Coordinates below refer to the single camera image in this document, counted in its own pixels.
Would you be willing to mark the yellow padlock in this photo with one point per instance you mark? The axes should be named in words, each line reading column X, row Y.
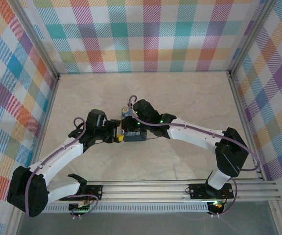
column 119, row 138

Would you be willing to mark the dark blue painted box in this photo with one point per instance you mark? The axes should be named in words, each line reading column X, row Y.
column 136, row 137

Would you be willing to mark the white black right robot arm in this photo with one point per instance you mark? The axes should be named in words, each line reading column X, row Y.
column 192, row 134

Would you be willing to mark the green black connector board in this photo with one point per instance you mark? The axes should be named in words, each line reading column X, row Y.
column 81, row 208

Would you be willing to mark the yellow black power connector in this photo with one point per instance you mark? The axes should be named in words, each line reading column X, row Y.
column 217, row 205

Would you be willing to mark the aluminium side frame rail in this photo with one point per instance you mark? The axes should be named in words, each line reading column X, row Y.
column 241, row 110
column 50, row 102

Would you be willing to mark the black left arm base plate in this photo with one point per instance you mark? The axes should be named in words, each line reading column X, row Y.
column 94, row 191

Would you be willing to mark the aluminium mounting rail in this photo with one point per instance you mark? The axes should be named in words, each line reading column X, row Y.
column 143, row 191

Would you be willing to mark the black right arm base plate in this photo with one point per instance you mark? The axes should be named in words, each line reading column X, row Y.
column 197, row 192

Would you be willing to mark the aluminium frame post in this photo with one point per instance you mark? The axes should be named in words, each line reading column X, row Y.
column 253, row 31
column 33, row 39

